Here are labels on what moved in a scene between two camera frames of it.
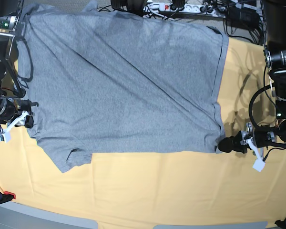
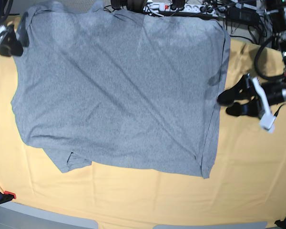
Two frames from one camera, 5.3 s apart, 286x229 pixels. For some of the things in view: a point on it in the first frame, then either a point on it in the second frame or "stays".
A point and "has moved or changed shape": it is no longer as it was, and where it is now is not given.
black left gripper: x=6 y=111 to x=12 y=46
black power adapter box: x=236 y=14 stays
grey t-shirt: x=101 y=80 has moved or changed shape
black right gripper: x=264 y=136 to x=245 y=89
